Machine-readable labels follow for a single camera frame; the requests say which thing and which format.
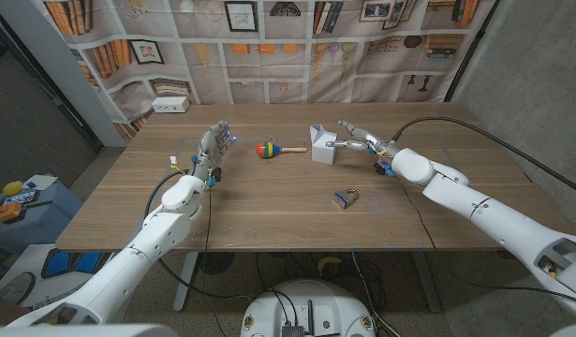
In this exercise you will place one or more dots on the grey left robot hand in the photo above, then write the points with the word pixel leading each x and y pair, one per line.
pixel 210 150

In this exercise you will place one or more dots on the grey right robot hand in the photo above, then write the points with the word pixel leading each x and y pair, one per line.
pixel 379 146

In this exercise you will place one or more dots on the white milk carton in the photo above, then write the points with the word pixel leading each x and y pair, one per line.
pixel 321 152

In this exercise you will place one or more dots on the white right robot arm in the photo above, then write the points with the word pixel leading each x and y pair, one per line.
pixel 498 217

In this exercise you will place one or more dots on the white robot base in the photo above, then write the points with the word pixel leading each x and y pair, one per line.
pixel 311 304

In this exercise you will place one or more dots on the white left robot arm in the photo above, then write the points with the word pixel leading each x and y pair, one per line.
pixel 137 253

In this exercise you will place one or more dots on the striped wooden maraca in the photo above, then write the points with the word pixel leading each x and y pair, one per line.
pixel 266 150

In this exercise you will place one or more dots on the white power strip box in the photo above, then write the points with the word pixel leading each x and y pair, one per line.
pixel 170 105

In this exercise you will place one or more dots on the silver padlock with blue band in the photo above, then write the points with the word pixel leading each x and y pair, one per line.
pixel 344 198

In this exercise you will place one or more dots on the printed bookshelf backdrop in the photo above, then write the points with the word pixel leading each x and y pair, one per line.
pixel 269 56

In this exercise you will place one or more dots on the black round fan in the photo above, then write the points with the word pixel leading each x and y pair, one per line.
pixel 216 263

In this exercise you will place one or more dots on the yellow banana toy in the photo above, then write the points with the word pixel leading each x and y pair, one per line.
pixel 329 262

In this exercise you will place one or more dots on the white table leg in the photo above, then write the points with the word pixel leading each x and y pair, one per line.
pixel 184 281

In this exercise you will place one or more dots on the black backdrop stand pole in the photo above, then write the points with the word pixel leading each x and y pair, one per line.
pixel 472 47

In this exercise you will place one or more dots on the grey table leg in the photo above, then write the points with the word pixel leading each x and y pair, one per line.
pixel 428 285

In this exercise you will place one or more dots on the white paper sheet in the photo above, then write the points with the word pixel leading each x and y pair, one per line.
pixel 40 182

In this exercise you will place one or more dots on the blue grey cabinet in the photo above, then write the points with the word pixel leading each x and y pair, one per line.
pixel 39 224

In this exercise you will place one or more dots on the yellow lemon toy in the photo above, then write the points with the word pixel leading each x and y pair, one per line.
pixel 12 188

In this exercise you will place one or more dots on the white and blue floor mat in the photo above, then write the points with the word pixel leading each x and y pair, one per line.
pixel 39 267

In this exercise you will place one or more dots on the orange box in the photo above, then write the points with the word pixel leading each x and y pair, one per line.
pixel 8 212

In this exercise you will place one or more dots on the white robot torso edge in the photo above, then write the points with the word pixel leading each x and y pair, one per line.
pixel 81 331

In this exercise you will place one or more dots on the person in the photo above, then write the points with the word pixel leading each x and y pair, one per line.
pixel 4 311

